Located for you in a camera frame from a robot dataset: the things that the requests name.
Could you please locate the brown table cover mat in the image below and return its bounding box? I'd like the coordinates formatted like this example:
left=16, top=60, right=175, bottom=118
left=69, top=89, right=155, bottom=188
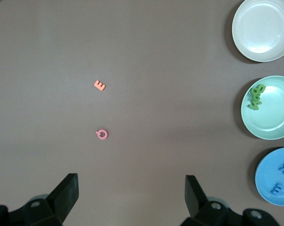
left=0, top=0, right=284, bottom=226

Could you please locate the pale green round plate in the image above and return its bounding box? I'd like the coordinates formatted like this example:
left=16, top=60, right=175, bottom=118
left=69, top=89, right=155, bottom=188
left=240, top=75, right=284, bottom=141

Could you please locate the green foam letter N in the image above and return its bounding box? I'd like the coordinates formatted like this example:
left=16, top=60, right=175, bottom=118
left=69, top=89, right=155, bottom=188
left=247, top=100, right=261, bottom=111

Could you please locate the pink foam letter Q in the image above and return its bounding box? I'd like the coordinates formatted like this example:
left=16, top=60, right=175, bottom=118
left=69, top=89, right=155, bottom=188
left=95, top=129, right=109, bottom=140

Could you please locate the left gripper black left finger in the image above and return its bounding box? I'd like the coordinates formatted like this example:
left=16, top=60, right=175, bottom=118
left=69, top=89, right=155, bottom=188
left=0, top=173, right=79, bottom=226

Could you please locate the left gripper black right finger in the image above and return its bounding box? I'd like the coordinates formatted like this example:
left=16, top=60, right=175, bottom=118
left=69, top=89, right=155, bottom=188
left=179, top=175, right=278, bottom=226

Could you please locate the blue round plate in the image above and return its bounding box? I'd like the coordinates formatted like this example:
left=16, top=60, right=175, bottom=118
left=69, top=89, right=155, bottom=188
left=254, top=147, right=284, bottom=207

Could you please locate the beige round plate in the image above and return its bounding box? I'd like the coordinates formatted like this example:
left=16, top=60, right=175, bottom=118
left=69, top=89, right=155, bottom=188
left=231, top=0, right=284, bottom=63

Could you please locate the blue foam letter E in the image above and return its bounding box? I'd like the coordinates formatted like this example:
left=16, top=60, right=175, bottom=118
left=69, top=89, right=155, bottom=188
left=270, top=183, right=284, bottom=195

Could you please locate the orange foam letter E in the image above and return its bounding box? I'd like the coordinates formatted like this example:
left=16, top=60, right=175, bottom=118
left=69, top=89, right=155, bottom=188
left=94, top=80, right=107, bottom=91

